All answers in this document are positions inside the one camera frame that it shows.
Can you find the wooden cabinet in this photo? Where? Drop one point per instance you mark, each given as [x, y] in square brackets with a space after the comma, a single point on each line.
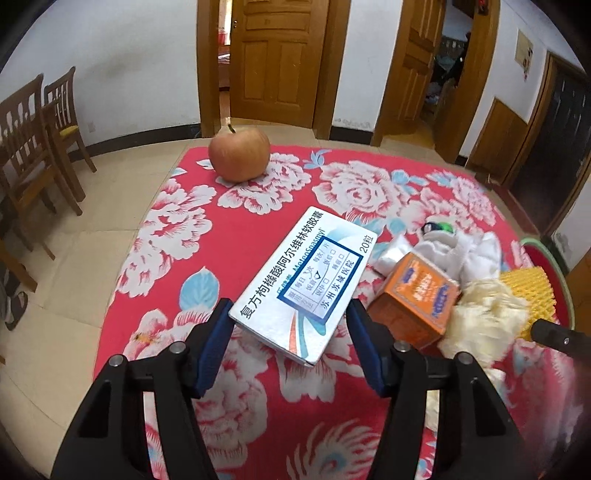
[581, 295]

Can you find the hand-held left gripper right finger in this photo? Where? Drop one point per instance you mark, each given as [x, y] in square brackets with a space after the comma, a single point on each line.
[364, 341]

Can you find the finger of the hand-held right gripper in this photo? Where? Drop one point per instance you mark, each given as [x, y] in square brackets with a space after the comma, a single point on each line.
[551, 336]

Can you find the white crumpled cloth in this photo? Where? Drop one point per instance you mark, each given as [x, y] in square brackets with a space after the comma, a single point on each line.
[475, 258]

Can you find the red floral tablecloth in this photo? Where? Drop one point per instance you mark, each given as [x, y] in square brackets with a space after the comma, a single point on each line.
[286, 184]

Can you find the yellow foam fruit net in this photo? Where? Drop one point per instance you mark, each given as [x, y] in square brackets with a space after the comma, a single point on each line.
[531, 290]

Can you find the small wooden wall hatch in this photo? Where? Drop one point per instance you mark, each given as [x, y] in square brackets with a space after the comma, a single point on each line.
[498, 136]

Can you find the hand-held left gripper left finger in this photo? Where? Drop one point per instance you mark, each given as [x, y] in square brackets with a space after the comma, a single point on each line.
[217, 337]

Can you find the white medicine box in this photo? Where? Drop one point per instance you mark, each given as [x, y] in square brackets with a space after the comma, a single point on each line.
[300, 286]

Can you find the beige wall panel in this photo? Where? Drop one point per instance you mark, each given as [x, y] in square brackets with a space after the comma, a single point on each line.
[523, 53]

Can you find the silver foil packet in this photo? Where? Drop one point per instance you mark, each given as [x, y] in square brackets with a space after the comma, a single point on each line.
[392, 258]

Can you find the open panelled wooden door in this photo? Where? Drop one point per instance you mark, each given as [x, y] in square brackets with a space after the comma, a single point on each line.
[418, 64]

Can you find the red-orange apple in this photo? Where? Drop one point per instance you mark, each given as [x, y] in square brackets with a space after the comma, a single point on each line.
[238, 154]

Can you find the dark metal door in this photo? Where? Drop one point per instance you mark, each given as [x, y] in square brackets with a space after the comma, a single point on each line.
[554, 147]

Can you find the wooden chair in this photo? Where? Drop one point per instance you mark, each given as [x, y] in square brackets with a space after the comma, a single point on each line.
[62, 106]
[23, 138]

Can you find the green toy figure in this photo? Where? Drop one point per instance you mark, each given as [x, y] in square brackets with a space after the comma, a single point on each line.
[443, 227]

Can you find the red stool green rim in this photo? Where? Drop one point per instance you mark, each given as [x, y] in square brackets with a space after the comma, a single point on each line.
[542, 256]

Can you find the orange cardboard box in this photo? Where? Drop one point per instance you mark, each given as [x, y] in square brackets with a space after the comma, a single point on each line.
[415, 295]

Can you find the cream fluffy wad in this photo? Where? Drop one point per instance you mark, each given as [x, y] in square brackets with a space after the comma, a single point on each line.
[480, 318]

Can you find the dark slippers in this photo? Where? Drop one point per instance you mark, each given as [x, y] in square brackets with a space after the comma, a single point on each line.
[14, 304]

